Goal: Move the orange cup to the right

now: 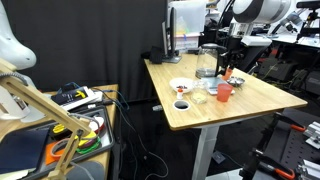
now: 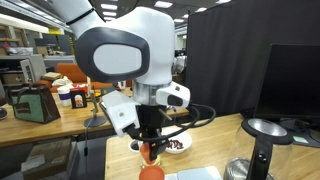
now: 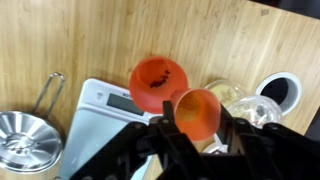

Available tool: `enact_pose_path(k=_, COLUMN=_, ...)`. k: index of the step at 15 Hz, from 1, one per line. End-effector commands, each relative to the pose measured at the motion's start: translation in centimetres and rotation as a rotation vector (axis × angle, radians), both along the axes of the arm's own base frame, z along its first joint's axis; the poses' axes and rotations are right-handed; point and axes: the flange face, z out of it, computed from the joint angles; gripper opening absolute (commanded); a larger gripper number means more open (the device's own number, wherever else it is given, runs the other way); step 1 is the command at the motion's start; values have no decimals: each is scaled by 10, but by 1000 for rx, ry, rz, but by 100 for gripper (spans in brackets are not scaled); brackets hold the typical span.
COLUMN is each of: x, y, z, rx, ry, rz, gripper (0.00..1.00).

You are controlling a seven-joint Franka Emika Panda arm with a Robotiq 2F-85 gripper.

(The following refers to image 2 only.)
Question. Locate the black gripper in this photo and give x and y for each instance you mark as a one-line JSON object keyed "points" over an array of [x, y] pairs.
{"points": [[151, 123]]}

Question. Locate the small orange cup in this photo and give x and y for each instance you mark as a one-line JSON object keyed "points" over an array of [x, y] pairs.
{"points": [[145, 153]]}

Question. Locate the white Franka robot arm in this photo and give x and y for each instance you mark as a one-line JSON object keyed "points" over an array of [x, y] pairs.
{"points": [[150, 50]]}

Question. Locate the white cup blue sleeve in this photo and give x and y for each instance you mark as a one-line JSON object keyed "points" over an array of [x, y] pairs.
{"points": [[64, 95]]}

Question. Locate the red beans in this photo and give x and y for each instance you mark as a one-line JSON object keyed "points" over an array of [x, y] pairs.
{"points": [[176, 144]]}

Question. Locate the orange bowl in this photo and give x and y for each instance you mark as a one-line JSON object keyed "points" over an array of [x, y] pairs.
{"points": [[151, 174]]}

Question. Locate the white bowl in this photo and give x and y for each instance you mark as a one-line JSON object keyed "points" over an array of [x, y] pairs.
{"points": [[183, 135]]}

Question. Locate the light blue tray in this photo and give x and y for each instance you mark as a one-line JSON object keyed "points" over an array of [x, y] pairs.
{"points": [[196, 174]]}

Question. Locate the metal stand round base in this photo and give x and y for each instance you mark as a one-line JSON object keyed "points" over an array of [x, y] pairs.
{"points": [[95, 120]]}

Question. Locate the dark green box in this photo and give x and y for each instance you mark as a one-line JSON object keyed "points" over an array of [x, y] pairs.
{"points": [[107, 90]]}

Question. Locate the small dark picture card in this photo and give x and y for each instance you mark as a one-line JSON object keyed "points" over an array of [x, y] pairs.
{"points": [[78, 99]]}

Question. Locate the wooden desk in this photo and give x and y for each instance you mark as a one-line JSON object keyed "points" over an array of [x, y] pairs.
{"points": [[50, 125]]}

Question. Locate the cardboard box with label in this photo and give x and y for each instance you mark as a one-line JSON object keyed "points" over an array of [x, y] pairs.
{"points": [[46, 160]]}

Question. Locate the orange sofa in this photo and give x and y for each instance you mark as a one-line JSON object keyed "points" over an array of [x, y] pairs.
{"points": [[70, 71]]}

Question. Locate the black curtain partition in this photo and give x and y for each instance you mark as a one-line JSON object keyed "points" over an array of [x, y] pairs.
{"points": [[226, 50]]}

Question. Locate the green and black bag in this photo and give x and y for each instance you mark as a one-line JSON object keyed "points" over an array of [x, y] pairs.
{"points": [[31, 105]]}

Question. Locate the ceiling light panel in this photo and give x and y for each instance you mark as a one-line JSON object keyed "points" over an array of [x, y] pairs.
{"points": [[163, 4], [201, 9]]}

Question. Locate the black monitor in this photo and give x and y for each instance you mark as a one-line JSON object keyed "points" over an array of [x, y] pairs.
{"points": [[290, 83]]}

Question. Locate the white computer case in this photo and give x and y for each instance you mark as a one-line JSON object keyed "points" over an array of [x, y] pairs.
{"points": [[31, 68]]}

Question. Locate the black round object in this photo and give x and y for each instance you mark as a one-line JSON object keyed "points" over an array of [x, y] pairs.
{"points": [[2, 113]]}

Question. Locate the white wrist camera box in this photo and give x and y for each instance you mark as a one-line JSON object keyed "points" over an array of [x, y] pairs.
{"points": [[120, 113]]}

